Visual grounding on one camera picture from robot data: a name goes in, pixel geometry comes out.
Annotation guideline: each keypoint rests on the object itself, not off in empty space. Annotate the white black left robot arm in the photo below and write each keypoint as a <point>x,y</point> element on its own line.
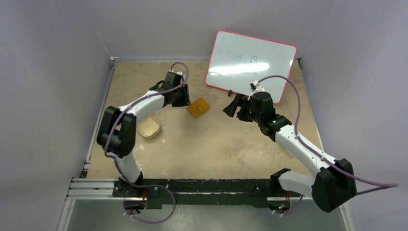
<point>117,131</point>

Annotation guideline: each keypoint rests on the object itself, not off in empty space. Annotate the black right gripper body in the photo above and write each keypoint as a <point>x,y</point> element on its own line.
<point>240,108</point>

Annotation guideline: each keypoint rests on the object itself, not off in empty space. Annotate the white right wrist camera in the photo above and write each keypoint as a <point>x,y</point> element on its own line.
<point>255,88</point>

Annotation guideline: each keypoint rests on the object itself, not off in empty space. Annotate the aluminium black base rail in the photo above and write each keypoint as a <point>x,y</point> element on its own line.
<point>258,193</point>

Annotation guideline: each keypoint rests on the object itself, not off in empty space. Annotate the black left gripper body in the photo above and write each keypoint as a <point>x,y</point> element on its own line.
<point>181,97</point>

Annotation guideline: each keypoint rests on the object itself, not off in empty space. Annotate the pink framed whiteboard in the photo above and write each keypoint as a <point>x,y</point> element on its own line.
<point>237,60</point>

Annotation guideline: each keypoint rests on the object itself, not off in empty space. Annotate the orange leather card holder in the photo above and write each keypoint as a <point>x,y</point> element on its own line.
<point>198,107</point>

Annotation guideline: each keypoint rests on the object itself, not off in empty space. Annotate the beige oval tray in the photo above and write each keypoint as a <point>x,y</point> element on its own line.
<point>149,127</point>

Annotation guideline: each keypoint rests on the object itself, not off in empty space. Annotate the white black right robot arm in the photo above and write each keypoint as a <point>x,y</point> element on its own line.
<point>312,159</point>

